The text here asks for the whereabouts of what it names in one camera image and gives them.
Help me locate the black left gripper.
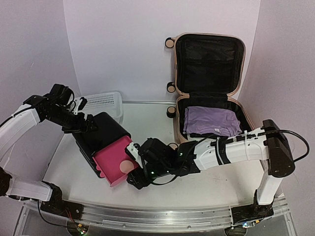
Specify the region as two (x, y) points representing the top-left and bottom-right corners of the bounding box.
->
(46, 106), (98, 134)

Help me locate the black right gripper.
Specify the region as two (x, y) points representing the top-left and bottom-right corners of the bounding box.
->
(127, 162), (172, 189)

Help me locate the black pink drawer organizer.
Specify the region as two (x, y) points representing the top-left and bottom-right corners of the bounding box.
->
(73, 112), (139, 187)

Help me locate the white perforated plastic basket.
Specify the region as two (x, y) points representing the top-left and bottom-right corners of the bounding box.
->
(77, 91), (124, 123)

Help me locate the purple shirt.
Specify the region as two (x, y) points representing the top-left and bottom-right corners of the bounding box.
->
(183, 106), (242, 137)

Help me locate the beige hard-shell suitcase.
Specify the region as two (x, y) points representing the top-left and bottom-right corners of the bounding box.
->
(165, 33), (254, 143)

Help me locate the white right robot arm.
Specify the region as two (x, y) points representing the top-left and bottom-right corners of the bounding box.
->
(125, 119), (295, 218)

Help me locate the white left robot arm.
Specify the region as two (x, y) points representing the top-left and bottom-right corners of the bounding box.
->
(0, 84), (97, 215)

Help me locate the black folded garment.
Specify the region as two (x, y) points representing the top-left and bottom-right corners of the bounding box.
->
(187, 133), (213, 141)

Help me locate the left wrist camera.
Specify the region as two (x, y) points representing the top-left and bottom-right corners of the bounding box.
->
(72, 97), (88, 115)

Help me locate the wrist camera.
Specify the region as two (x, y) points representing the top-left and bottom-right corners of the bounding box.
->
(72, 97), (88, 115)
(125, 142), (143, 168)

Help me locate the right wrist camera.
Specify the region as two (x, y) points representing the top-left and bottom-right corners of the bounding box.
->
(125, 142), (143, 168)

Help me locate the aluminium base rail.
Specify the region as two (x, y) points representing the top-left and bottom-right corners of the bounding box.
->
(14, 197), (296, 235)

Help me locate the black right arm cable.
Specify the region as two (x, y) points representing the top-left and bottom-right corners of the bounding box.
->
(260, 129), (310, 163)

